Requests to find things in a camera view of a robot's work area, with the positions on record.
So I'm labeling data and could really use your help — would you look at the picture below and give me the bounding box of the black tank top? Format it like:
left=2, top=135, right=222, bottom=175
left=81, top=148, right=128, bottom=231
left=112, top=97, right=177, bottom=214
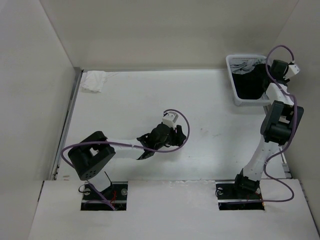
left=232, top=64, right=269, bottom=100

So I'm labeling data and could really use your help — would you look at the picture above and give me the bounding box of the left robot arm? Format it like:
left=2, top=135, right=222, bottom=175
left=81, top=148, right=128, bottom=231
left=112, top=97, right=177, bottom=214
left=63, top=122, right=190, bottom=200

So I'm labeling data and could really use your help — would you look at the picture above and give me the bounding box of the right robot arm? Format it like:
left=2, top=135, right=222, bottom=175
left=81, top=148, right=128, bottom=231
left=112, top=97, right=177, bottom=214
left=231, top=60, right=304, bottom=198

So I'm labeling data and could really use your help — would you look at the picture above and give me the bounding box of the grey tank top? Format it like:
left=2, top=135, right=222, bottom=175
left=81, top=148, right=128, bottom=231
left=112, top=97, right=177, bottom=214
left=229, top=58, right=266, bottom=75

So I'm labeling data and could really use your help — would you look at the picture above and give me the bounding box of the white folded tank top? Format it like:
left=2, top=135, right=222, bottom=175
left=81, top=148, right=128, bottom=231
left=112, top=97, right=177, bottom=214
left=80, top=70, right=108, bottom=93

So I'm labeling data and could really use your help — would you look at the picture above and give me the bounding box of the white plastic laundry basket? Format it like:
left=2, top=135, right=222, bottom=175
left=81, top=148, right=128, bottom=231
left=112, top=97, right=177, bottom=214
left=225, top=54, right=270, bottom=107

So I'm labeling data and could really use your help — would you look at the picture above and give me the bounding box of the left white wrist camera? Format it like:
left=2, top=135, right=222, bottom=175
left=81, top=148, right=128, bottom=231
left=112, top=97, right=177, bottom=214
left=162, top=111, right=179, bottom=129

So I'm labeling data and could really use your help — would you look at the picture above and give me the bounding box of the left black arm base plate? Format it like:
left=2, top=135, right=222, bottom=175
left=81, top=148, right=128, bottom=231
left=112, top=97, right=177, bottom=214
left=78, top=181, right=129, bottom=211

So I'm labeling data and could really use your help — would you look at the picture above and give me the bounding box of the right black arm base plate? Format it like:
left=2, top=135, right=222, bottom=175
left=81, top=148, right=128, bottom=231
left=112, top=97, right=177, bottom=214
left=215, top=181, right=265, bottom=211

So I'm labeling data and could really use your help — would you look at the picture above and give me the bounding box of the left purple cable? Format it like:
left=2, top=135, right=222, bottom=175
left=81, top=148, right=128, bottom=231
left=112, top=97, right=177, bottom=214
left=60, top=108, right=193, bottom=211

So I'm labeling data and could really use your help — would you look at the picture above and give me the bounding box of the metal table edge rail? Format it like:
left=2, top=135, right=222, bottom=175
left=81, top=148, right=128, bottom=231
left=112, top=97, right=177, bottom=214
left=48, top=67, right=84, bottom=180

